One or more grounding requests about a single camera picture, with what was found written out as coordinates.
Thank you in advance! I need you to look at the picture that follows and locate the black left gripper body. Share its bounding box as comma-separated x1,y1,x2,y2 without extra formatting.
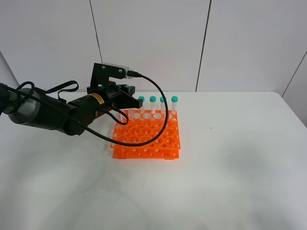
87,81,124,113

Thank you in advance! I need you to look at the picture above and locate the black left camera cable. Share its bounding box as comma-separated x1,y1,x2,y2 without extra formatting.
0,70,170,147

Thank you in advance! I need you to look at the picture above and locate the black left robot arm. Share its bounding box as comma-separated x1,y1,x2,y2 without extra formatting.
0,81,142,136

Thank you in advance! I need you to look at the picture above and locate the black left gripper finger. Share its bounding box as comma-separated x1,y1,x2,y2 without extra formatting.
117,84,135,96
115,90,143,109

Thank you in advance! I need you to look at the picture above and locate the row tube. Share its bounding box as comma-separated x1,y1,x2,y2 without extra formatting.
138,96,145,114
160,96,166,115
150,96,156,115
171,96,178,115

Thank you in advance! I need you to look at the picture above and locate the teal-capped test tube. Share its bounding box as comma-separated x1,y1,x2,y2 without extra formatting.
127,86,135,120

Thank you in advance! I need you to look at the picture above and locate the orange test tube rack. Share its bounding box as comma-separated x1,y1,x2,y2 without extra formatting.
110,110,180,160

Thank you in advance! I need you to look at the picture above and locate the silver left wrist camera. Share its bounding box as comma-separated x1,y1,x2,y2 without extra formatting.
90,63,130,88

